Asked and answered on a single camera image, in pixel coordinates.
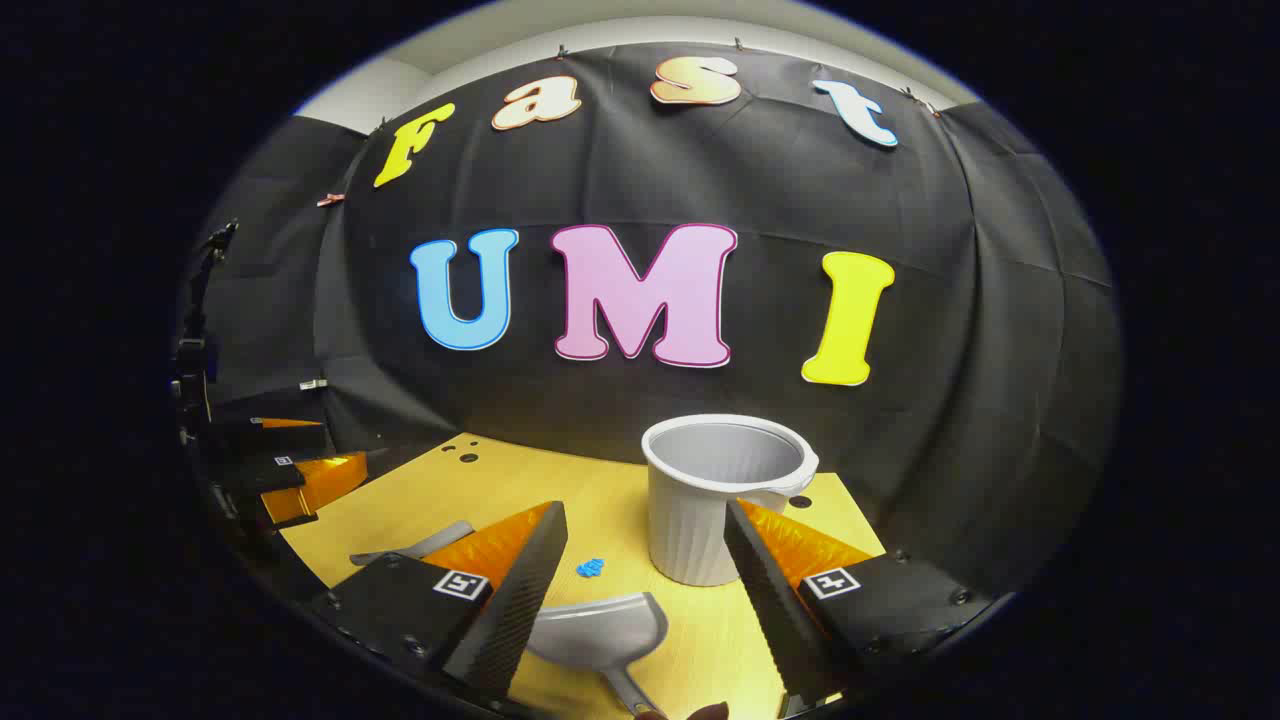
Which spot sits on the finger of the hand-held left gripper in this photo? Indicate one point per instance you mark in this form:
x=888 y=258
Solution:
x=285 y=438
x=275 y=475

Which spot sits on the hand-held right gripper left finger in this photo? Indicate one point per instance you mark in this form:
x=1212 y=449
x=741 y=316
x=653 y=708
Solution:
x=520 y=600

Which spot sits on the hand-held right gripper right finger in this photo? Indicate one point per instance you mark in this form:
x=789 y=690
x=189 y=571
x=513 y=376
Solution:
x=770 y=590

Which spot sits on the dark blue paper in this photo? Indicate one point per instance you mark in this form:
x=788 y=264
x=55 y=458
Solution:
x=590 y=568

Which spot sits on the grey dustpan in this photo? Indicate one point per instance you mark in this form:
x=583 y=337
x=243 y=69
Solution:
x=600 y=630

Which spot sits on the grey ribbed garbage bin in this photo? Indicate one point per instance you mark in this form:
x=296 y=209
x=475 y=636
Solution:
x=690 y=530

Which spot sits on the small grey broom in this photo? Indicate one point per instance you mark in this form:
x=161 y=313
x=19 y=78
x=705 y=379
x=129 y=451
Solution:
x=420 y=547

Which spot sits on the yellow wooden desktop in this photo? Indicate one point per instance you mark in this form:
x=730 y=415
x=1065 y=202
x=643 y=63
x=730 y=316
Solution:
x=600 y=510

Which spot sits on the metal clip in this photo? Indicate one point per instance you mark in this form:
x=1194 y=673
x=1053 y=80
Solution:
x=313 y=384

